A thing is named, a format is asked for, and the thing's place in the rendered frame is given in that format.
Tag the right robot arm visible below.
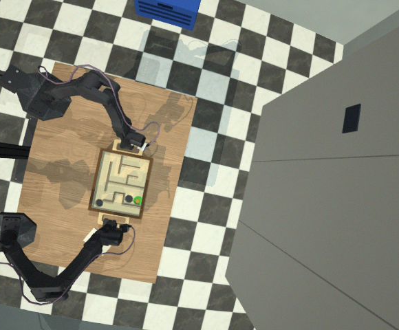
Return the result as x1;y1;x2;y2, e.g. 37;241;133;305
0;217;123;302

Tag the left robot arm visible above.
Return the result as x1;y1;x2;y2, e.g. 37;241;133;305
28;69;146;148

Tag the wooden maze board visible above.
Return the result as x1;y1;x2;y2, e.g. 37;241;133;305
88;139;153;224

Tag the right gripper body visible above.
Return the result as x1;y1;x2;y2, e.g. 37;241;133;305
103;218;127;233

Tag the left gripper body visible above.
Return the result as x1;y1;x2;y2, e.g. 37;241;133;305
120;140;147;151

